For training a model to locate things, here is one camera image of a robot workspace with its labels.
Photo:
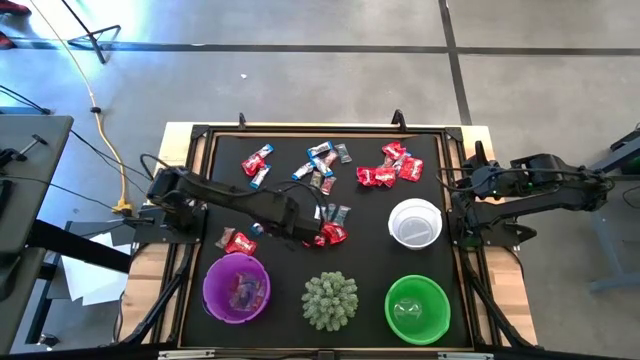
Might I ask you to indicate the black frame bracket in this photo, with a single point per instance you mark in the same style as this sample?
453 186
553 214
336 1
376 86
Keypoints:
398 120
242 121

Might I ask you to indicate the green plastic bucket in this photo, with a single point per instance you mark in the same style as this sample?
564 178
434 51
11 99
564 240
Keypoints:
430 300

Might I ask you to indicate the red Skittles packet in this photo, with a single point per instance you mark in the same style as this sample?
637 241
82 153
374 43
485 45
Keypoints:
241 244
318 241
252 165
335 234
393 150
366 176
411 169
385 176

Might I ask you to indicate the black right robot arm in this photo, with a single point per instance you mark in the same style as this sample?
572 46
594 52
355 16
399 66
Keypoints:
550 192

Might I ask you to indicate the person's foot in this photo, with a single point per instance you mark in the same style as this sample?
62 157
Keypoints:
5 41
12 7

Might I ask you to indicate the white plastic bucket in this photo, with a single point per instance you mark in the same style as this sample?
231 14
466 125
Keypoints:
415 225

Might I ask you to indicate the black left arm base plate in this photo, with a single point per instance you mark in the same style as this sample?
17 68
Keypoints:
150 234

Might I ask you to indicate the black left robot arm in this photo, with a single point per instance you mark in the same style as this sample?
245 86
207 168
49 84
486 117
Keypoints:
225 192

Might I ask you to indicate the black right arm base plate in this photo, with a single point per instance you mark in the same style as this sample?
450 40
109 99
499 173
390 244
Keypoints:
500 237

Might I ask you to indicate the purple plastic bucket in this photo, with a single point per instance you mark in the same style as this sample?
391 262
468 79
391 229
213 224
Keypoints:
215 285

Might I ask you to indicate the grey desk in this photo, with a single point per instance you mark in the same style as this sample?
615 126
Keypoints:
45 165

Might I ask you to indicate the clear wrapped pink candy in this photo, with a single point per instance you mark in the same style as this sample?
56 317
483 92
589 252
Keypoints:
331 159

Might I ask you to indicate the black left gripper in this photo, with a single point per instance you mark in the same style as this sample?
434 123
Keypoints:
295 220

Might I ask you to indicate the black desk beam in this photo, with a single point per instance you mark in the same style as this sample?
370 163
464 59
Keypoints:
80 246

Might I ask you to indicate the grey metal table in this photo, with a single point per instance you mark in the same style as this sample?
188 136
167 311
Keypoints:
606 240

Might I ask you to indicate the black table mat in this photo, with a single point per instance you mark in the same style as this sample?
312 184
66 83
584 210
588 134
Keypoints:
285 275

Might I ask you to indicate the white paper sheets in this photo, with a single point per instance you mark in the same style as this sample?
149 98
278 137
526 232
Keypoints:
95 285

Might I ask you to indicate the silver metal bracket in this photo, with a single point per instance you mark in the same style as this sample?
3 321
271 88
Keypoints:
465 356
185 354

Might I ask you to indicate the black floor stand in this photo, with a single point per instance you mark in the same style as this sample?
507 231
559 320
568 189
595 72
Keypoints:
91 39

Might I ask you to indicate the black desk clamp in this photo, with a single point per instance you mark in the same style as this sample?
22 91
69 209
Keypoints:
10 155

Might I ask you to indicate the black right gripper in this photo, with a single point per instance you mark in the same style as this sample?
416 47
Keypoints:
482 177

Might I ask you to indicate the potted green succulent plant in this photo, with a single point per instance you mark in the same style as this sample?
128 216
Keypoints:
330 300

